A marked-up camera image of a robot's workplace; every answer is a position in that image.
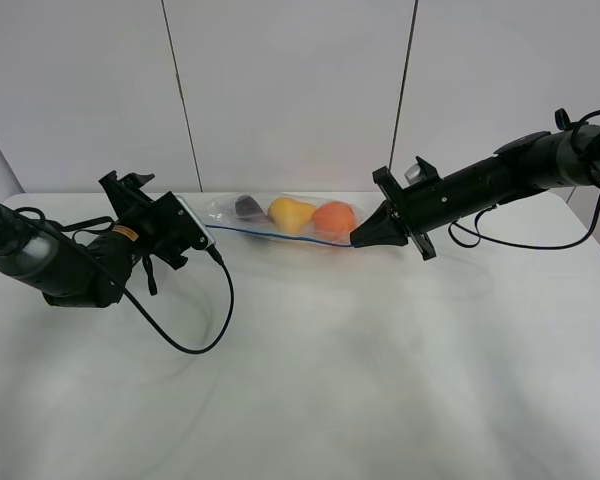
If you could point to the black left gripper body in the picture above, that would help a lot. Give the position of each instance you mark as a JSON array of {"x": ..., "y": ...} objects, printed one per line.
[{"x": 158, "y": 227}]

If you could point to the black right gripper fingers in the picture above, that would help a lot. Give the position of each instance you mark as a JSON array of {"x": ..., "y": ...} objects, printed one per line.
[{"x": 383, "y": 228}]

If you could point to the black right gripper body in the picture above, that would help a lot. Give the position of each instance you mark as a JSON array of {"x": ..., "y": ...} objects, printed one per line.
[{"x": 421, "y": 206}]

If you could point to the clear zip bag blue seal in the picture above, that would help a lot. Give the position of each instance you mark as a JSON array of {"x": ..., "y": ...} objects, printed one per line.
[{"x": 219, "y": 213}]

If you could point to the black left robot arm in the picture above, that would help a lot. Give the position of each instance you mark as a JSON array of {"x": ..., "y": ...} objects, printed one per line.
[{"x": 87, "y": 264}]

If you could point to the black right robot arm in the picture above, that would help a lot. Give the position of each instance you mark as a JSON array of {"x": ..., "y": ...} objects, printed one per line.
[{"x": 526, "y": 167}]

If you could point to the orange fruit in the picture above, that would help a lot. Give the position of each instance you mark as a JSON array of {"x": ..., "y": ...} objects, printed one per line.
[{"x": 334, "y": 220}]

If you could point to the purple eggplant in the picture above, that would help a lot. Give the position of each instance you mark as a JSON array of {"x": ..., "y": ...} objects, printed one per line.
[{"x": 247, "y": 209}]

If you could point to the yellow pear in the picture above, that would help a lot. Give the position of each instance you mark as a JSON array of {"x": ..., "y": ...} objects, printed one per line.
[{"x": 291, "y": 216}]

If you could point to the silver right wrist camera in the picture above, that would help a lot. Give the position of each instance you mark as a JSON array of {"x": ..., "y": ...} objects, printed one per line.
[{"x": 414, "y": 174}]

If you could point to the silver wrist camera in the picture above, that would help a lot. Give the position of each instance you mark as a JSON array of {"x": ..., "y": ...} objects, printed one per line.
[
  {"x": 207, "y": 238},
  {"x": 414, "y": 174}
]

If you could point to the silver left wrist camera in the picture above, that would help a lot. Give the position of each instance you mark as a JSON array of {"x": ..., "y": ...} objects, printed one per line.
[{"x": 207, "y": 238}]

